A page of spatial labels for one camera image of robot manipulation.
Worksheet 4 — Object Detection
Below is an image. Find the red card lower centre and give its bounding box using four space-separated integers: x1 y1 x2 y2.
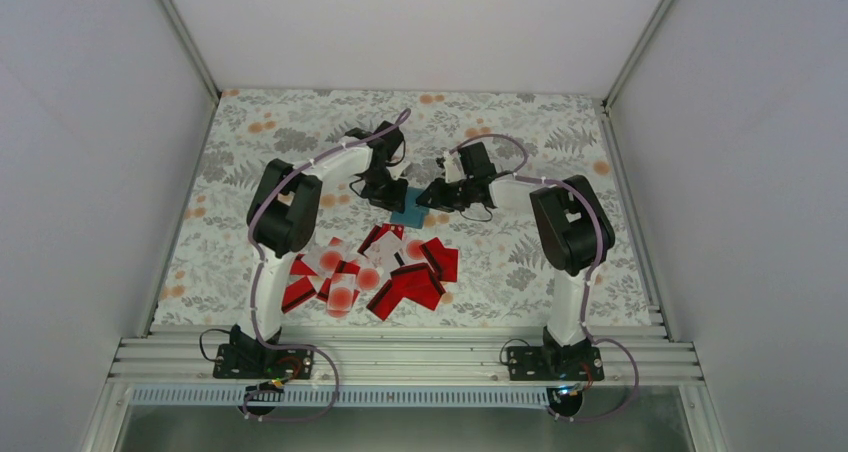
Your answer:
366 264 446 321

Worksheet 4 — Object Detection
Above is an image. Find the white red-dot card lower left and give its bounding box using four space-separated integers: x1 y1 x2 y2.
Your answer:
326 273 360 318

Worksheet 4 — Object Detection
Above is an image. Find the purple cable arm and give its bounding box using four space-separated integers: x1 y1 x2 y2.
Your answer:
450 134 641 425
246 107 413 424

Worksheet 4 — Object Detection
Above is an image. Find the red card striped right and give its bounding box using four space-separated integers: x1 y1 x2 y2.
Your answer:
419 238 446 274

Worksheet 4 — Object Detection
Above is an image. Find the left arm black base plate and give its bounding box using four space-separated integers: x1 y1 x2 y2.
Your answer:
212 344 314 380

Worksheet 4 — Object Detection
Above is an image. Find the floral patterned table mat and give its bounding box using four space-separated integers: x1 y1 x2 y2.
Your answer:
154 89 650 327

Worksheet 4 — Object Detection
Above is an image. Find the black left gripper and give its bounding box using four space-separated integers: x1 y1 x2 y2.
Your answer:
361 168 409 214

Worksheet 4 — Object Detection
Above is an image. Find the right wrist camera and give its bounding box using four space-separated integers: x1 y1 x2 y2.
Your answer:
442 151 466 183

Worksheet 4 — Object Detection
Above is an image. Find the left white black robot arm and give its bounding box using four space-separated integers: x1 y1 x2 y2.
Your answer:
238 122 408 377

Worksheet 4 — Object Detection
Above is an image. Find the aluminium corner post left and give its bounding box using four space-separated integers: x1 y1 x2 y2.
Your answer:
157 0 220 103

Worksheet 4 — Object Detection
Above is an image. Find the blue leather card holder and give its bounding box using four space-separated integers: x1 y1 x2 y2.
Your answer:
389 187 430 229

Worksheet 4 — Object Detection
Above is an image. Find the blue slotted cable duct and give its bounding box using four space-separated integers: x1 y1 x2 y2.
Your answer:
130 384 548 409

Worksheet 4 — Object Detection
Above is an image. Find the white blossom VIP card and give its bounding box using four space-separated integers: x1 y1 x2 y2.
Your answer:
364 231 403 270

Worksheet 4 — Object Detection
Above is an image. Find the red card lower left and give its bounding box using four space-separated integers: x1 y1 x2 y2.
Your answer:
281 276 316 314

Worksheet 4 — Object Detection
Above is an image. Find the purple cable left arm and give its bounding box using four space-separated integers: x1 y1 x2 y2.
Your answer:
246 107 413 424

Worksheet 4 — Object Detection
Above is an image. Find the aluminium rail base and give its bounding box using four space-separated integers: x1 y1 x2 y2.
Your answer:
109 326 704 386

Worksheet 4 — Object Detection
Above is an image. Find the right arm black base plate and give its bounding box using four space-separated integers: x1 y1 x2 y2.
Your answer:
505 346 605 382

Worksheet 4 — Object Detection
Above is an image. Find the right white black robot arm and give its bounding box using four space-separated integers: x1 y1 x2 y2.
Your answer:
416 142 615 379

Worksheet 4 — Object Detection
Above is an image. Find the aluminium corner post right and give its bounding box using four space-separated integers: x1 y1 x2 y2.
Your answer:
602 0 677 111

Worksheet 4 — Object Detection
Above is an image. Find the aluminium corner post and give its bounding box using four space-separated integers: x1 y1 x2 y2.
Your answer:
157 0 220 103
602 0 677 111

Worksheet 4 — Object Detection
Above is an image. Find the red card far right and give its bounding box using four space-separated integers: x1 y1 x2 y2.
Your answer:
433 248 459 283

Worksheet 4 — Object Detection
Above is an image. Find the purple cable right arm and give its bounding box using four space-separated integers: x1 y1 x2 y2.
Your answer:
450 134 641 425

